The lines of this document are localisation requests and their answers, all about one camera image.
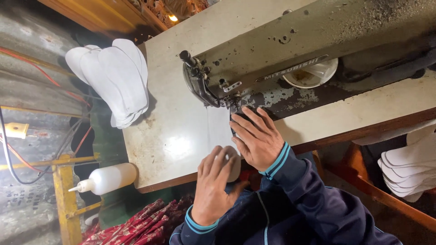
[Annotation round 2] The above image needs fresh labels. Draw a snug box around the person's right hand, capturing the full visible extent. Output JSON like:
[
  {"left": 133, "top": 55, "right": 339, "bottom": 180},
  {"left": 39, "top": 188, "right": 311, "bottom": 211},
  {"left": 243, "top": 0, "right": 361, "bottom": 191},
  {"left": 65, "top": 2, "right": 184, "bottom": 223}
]
[{"left": 229, "top": 106, "right": 286, "bottom": 172}]

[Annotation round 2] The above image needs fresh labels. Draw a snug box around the person's left hand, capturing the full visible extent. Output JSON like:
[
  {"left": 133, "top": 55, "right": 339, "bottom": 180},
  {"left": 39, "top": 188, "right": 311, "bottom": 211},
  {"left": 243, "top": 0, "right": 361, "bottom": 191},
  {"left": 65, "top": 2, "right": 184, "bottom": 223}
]
[{"left": 191, "top": 146, "right": 251, "bottom": 227}]

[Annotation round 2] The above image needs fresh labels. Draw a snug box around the black fabric strip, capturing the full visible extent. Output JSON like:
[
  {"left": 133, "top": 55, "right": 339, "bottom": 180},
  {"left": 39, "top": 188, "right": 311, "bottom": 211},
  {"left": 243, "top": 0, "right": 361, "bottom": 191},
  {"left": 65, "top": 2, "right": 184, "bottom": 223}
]
[{"left": 230, "top": 112, "right": 254, "bottom": 137}]

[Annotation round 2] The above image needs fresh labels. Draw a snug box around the white shoe insole piece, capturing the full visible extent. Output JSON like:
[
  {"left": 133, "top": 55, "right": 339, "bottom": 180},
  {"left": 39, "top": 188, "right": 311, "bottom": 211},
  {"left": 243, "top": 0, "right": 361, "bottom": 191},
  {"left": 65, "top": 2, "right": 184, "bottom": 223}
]
[{"left": 206, "top": 106, "right": 242, "bottom": 183}]

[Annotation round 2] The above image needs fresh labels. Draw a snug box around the white plastic bowl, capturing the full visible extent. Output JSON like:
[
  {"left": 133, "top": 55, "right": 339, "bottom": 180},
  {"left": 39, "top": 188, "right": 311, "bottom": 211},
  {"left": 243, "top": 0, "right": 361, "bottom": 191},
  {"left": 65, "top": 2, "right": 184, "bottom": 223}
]
[{"left": 282, "top": 58, "right": 339, "bottom": 90}]

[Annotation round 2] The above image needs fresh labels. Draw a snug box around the red floral cloth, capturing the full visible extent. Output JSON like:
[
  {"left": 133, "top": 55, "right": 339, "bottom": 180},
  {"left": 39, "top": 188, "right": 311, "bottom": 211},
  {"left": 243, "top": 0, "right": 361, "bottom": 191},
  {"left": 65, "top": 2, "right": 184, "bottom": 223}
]
[{"left": 80, "top": 196, "right": 195, "bottom": 245}]

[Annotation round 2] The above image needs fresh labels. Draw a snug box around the navy blue jacket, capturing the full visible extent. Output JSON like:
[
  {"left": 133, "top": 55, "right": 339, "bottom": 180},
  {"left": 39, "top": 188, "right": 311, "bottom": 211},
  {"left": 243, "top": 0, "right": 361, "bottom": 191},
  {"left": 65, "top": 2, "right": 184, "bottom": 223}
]
[{"left": 169, "top": 150, "right": 403, "bottom": 245}]

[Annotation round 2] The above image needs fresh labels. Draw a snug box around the white plastic squeeze bottle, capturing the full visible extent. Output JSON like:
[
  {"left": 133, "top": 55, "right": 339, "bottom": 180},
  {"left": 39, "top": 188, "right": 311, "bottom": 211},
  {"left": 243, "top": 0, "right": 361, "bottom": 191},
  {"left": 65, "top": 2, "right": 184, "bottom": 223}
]
[{"left": 68, "top": 163, "right": 137, "bottom": 196}]

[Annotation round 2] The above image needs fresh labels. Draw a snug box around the grey industrial sewing machine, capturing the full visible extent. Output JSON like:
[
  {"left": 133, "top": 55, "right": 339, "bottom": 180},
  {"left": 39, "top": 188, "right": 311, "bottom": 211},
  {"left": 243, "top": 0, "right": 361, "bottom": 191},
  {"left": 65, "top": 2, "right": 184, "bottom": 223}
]
[{"left": 179, "top": 0, "right": 436, "bottom": 120}]

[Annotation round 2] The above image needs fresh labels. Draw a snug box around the orange wooden stool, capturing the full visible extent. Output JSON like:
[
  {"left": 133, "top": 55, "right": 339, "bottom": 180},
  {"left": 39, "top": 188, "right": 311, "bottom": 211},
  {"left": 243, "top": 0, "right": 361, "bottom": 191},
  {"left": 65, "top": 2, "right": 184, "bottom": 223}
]
[{"left": 312, "top": 143, "right": 436, "bottom": 233}]

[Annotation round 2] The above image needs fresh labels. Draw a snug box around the heap of white insoles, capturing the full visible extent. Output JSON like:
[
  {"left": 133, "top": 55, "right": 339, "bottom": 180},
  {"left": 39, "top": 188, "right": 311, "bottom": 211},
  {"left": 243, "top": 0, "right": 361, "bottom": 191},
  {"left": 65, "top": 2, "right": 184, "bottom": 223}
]
[{"left": 377, "top": 132, "right": 436, "bottom": 203}]

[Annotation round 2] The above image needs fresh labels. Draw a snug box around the stack of white insoles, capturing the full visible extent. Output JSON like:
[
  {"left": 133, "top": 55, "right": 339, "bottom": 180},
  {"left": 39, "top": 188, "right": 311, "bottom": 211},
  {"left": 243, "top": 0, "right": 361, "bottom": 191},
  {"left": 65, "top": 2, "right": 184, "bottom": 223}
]
[{"left": 65, "top": 38, "right": 150, "bottom": 130}]

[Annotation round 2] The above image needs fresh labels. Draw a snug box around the carved wooden cabinet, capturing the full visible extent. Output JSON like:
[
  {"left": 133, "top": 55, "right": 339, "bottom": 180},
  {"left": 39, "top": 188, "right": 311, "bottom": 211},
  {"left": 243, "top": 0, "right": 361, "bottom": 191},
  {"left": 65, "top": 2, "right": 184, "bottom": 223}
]
[{"left": 37, "top": 0, "right": 212, "bottom": 42}]

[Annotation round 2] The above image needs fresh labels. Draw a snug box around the yellow wooden block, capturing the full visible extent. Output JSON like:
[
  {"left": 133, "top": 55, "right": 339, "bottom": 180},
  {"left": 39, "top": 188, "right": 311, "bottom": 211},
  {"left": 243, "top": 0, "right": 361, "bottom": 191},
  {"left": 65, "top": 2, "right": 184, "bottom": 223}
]
[{"left": 0, "top": 122, "right": 30, "bottom": 139}]

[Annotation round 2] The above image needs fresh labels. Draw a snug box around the yellow metal frame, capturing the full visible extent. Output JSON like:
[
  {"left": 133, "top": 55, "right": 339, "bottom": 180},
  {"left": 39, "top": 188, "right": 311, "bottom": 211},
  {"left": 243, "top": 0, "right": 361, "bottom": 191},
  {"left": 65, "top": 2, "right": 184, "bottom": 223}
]
[{"left": 0, "top": 153, "right": 103, "bottom": 245}]

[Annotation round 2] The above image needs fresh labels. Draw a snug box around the red electric wire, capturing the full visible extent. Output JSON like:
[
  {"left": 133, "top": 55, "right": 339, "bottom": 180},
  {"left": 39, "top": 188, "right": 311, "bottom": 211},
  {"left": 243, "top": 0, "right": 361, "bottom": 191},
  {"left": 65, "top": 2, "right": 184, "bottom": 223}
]
[{"left": 0, "top": 47, "right": 92, "bottom": 108}]

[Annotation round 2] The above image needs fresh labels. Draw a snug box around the black electric cable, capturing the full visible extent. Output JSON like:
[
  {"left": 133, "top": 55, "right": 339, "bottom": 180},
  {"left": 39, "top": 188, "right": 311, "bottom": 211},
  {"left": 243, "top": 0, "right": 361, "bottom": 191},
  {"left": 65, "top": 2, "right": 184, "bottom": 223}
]
[{"left": 0, "top": 107, "right": 86, "bottom": 185}]

